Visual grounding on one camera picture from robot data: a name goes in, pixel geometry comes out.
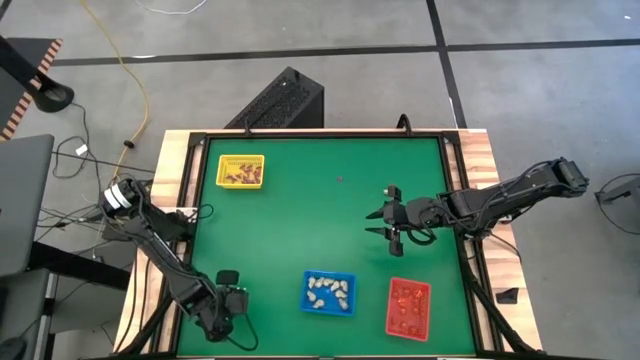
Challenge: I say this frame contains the black stand with round base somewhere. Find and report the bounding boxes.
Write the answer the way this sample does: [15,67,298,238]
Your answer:
[0,34,76,114]

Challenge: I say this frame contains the yellow slotted plastic basket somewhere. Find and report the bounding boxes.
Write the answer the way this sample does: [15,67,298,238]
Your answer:
[215,153,266,191]

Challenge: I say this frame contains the green table mat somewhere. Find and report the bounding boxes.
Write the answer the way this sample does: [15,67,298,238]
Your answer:
[177,135,477,357]

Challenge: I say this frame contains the black desk bar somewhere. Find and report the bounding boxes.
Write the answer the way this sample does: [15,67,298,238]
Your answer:
[27,241,132,292]

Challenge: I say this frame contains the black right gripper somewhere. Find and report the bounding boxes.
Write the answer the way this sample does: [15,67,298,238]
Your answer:
[365,184,437,258]

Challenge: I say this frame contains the red slotted plastic basket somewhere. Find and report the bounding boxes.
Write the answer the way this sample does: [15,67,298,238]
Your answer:
[384,275,433,343]

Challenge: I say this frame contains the grey floor device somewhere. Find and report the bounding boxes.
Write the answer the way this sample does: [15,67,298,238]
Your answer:
[593,172,640,206]

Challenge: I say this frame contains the grey mat with striped edge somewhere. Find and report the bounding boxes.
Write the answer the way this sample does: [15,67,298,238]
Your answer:
[0,37,65,142]

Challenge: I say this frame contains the thin black floor cable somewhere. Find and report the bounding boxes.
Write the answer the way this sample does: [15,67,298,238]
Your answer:
[52,149,157,174]

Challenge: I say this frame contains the blue slotted plastic basket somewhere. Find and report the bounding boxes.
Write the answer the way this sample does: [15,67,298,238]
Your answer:
[299,268,358,317]

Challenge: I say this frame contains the black hook loop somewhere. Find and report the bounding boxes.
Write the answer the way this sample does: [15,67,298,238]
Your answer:
[396,113,416,137]

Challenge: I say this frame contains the white floor cable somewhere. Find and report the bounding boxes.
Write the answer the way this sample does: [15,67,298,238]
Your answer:
[133,0,209,16]

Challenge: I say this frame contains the black wedge bracket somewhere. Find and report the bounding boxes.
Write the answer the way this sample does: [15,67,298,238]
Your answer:
[495,287,521,306]

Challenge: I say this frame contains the black computer mouse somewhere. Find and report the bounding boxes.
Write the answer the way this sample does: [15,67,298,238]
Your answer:
[0,337,27,360]

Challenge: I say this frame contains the black computer tower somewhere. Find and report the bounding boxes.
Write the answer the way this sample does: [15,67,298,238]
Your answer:
[224,66,325,130]

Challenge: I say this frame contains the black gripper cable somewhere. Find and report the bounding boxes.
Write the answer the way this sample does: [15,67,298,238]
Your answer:
[225,312,260,352]

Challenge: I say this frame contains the yellow cable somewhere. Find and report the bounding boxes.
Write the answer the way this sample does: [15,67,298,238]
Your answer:
[79,0,152,189]

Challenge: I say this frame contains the grey desk panel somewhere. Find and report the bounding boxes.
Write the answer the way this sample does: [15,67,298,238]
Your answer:
[0,133,56,279]

